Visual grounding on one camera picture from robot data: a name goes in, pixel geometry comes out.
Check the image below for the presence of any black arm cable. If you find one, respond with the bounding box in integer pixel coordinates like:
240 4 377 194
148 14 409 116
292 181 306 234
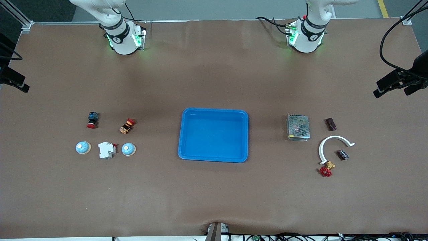
379 0 428 78
0 43 23 61

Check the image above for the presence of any white curved plastic clamp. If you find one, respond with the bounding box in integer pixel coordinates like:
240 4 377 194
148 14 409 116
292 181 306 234
318 135 355 165

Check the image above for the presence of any aluminium frame corner post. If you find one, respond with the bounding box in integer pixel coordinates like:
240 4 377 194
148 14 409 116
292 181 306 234
401 0 428 25
0 0 34 34

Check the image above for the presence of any metal mesh power supply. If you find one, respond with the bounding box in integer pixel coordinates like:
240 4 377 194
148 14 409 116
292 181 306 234
286 114 311 141

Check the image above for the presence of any black right base cable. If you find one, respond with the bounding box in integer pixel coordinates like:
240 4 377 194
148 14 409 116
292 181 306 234
124 3 147 24

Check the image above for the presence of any brown table mat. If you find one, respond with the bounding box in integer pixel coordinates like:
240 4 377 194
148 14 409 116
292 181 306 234
0 18 428 239

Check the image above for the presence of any orange red push switch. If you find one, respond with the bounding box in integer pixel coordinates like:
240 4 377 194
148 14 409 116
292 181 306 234
120 118 136 134

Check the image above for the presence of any blue service bell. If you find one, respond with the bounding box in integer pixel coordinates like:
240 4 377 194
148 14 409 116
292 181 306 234
121 143 136 157
75 141 91 155

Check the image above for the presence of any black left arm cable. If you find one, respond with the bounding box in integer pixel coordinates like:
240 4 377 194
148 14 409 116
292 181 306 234
379 0 428 78

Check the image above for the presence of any white circuit breaker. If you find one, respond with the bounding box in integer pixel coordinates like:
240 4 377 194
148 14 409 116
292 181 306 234
98 142 117 159

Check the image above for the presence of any grey metal bracket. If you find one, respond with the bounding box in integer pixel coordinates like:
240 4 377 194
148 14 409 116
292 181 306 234
205 222 230 241

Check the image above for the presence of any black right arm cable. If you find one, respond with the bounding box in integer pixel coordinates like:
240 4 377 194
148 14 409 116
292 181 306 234
0 43 23 61

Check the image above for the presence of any red emergency stop button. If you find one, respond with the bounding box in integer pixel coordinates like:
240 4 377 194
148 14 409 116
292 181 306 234
87 112 100 129

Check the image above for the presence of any blue plastic tray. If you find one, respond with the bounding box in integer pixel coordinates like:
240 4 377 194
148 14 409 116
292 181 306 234
178 108 249 163

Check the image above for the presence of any brass valve red handwheel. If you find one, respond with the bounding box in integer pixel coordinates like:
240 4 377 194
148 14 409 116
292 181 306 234
319 160 336 178

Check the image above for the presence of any black base cable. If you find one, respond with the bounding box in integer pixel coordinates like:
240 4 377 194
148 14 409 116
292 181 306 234
124 3 147 24
256 16 291 36

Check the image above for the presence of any black left base cable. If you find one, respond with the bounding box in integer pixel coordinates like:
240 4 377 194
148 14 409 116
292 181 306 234
256 16 291 36

